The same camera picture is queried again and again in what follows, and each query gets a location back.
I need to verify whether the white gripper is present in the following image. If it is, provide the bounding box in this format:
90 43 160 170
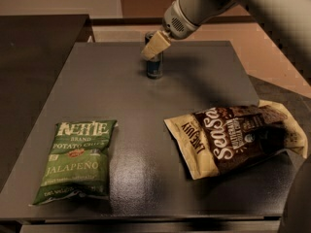
141 0 198 60

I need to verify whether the redbull can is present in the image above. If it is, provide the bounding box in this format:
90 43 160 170
145 32 163 79

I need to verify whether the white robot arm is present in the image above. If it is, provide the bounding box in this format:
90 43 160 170
142 0 311 82

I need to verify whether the brown sea salt chip bag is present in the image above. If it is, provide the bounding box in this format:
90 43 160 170
165 100 308 180

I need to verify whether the green jalapeno chip bag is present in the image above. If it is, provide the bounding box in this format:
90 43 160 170
33 119 117 206

